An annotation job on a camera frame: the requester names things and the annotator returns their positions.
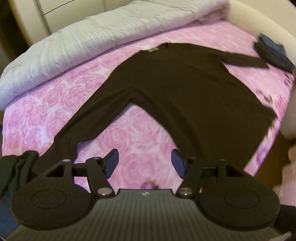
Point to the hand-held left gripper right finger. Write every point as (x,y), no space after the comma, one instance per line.
(177,163)

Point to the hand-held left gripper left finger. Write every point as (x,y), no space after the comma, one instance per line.
(112,163)

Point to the dark brown long-sleeve shirt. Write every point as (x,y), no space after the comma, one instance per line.
(185,92)

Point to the pink rose-print blanket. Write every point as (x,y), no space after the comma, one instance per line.
(138,139)

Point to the black garment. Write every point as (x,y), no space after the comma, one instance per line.
(16,171)

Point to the white striped quilt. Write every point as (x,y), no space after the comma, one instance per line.
(92,41)

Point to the dark grey garment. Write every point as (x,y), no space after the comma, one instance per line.
(277,61)

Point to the blue garment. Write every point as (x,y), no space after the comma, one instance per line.
(270,44)

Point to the white cabinet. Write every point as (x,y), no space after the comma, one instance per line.
(34,18)

